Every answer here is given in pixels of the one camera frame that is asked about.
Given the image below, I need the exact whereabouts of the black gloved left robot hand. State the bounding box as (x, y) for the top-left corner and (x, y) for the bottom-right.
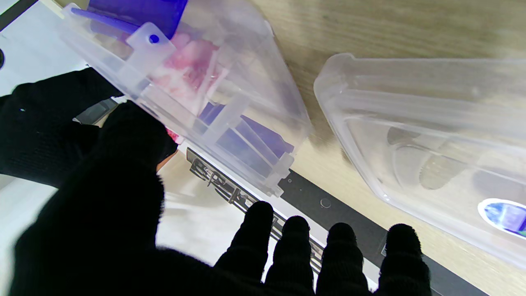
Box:
(8, 101), (432, 296)

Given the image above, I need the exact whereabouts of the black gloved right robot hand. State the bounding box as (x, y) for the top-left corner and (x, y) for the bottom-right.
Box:
(0, 68), (125, 188)

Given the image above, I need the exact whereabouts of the pink bacon slice stack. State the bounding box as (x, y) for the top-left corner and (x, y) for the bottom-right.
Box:
(158, 33), (231, 118)

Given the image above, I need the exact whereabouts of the clear container with blue clips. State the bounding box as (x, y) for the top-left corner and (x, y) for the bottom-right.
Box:
(58, 0), (314, 198)

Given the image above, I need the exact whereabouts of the clear lid with blue label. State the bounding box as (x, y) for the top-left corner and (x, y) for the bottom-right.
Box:
(314, 53), (526, 270)

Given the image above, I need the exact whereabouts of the printed kitchen backdrop cloth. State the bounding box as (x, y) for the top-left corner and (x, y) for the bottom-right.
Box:
(0, 0), (489, 296)

